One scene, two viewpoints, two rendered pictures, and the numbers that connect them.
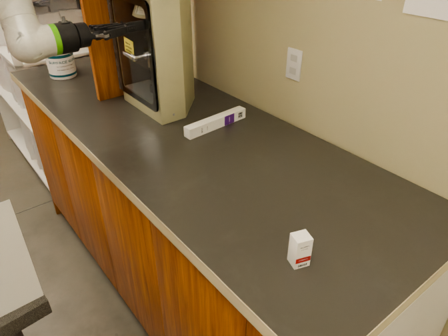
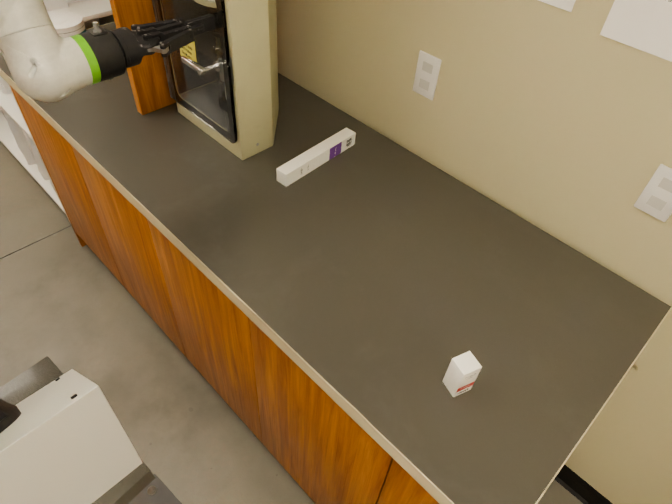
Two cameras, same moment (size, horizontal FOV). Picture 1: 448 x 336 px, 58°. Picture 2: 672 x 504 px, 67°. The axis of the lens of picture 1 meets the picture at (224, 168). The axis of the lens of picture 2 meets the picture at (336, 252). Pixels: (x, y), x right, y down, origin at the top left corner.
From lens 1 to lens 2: 0.33 m
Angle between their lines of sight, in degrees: 16
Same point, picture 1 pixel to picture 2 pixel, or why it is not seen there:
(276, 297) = (437, 441)
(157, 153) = (245, 213)
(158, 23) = (237, 20)
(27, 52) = (48, 90)
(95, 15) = not seen: outside the picture
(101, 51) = not seen: hidden behind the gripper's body
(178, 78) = (264, 95)
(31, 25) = (49, 44)
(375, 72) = (545, 107)
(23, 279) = (118, 458)
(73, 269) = (118, 324)
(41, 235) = (65, 279)
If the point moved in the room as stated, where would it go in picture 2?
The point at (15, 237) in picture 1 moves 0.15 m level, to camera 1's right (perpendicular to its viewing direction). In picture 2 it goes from (106, 422) to (217, 413)
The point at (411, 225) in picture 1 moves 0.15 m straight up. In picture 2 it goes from (581, 318) to (613, 273)
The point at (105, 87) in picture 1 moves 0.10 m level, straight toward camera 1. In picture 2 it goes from (149, 94) to (155, 111)
